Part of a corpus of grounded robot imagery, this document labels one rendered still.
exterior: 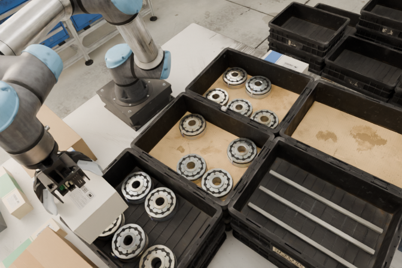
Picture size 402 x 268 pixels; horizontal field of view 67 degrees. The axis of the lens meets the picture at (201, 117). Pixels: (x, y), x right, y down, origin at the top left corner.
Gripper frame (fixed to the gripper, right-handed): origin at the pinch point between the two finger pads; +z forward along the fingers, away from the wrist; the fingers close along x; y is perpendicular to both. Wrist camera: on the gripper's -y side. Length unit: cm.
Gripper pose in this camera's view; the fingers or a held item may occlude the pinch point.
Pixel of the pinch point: (76, 189)
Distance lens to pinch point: 82.9
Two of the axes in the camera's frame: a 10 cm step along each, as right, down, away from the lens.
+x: 6.7, -6.3, 4.0
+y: 7.3, 4.6, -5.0
